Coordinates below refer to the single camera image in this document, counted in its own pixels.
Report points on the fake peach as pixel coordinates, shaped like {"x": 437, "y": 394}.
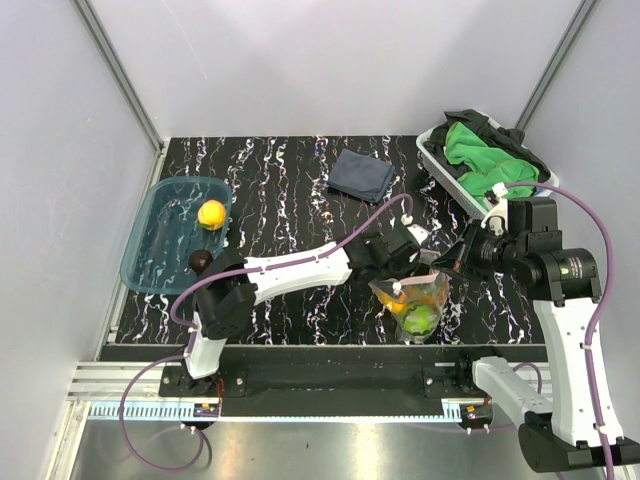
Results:
{"x": 395, "y": 305}

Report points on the black cloth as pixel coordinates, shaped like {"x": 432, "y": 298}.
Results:
{"x": 510, "y": 140}

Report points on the clear zip top bag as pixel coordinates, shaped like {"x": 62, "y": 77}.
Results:
{"x": 431, "y": 289}

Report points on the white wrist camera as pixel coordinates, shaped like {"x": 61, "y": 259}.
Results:
{"x": 418, "y": 233}
{"x": 496, "y": 219}

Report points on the white laundry basket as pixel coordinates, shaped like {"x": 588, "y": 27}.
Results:
{"x": 469, "y": 204}

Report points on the blue transparent plastic bin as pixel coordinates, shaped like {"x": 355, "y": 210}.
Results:
{"x": 166, "y": 232}

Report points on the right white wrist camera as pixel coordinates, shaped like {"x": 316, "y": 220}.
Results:
{"x": 496, "y": 219}

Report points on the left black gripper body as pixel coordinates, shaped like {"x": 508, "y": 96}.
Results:
{"x": 392, "y": 271}

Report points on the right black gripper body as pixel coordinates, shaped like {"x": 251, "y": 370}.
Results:
{"x": 490, "y": 252}

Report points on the folded dark blue cloth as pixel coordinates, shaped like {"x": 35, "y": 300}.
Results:
{"x": 360, "y": 176}

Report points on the green cloth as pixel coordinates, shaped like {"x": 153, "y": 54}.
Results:
{"x": 486, "y": 165}

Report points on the fake green pepper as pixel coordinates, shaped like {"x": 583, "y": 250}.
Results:
{"x": 419, "y": 320}

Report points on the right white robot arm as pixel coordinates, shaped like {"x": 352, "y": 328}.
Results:
{"x": 577, "y": 427}

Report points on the fake dark purple fruit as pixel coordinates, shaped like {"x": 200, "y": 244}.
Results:
{"x": 199, "y": 260}

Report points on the fake yellow mango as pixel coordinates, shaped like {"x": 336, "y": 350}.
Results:
{"x": 212, "y": 215}

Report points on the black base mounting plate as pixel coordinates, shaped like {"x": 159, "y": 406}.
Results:
{"x": 334, "y": 383}

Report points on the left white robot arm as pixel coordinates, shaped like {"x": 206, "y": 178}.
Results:
{"x": 229, "y": 289}

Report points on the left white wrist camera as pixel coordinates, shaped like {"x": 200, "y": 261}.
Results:
{"x": 418, "y": 233}

